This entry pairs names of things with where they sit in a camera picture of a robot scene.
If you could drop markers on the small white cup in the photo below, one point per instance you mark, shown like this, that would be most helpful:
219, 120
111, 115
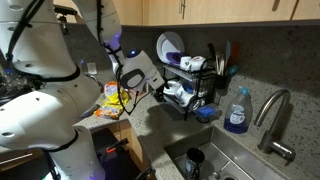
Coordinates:
185, 62

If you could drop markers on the orange black clamp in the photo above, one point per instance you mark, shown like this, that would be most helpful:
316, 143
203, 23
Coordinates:
115, 146

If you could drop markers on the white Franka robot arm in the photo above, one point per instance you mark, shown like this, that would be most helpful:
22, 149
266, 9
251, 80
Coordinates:
40, 110

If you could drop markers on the white mug with print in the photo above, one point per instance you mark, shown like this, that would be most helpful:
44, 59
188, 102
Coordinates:
198, 62

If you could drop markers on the white wall outlet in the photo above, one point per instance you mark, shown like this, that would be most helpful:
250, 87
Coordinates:
92, 68

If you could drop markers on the steel kitchen faucet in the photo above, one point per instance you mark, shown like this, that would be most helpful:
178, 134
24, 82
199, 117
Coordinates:
273, 116

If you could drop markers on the blue sponge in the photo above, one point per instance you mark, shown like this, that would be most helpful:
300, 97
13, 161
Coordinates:
215, 117
204, 110

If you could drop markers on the wooden upper cabinets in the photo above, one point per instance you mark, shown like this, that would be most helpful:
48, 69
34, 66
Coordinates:
216, 10

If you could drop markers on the short teal utensil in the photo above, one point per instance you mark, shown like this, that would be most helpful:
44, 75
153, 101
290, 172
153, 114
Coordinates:
233, 70

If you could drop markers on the purple bowl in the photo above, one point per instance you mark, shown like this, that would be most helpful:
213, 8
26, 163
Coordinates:
173, 57

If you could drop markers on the wooden base cabinet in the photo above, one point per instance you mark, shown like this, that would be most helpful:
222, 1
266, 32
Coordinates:
130, 140

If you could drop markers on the blue dish soap bottle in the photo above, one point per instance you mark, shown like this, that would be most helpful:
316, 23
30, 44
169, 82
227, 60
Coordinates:
238, 113

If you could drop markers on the red spatula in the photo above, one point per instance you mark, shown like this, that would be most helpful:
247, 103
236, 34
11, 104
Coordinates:
235, 53

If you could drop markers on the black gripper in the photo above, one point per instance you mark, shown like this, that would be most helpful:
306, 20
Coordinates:
161, 94

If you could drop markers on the black camera on stand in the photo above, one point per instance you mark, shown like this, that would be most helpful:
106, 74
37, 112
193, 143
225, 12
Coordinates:
65, 11

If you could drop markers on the large white plate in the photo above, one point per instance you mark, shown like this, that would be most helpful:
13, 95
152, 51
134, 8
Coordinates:
170, 41

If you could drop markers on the black mug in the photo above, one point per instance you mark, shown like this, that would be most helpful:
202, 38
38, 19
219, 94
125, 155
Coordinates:
194, 161

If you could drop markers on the orange snack packet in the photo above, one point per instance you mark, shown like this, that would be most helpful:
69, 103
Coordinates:
108, 111

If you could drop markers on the teal blue spatula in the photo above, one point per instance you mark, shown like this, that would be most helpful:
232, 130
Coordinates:
228, 50

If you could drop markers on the yellow orange snack bag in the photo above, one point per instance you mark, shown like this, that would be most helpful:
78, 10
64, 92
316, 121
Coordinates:
115, 91

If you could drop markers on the black spatula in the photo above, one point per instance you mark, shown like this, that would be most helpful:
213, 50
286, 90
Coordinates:
212, 50

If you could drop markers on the white mug blue interior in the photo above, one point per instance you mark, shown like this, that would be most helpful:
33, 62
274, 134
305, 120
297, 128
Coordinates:
188, 87

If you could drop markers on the plain metal spoon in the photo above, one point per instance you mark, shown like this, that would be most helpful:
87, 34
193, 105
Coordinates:
216, 174

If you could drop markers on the stainless steel sink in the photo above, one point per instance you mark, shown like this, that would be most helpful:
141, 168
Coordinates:
233, 156

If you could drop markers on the black utensil holder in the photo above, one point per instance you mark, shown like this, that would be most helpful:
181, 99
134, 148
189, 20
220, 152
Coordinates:
221, 82

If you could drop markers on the black two-tier dish rack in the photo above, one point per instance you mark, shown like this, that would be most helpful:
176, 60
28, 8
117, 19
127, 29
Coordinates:
200, 78

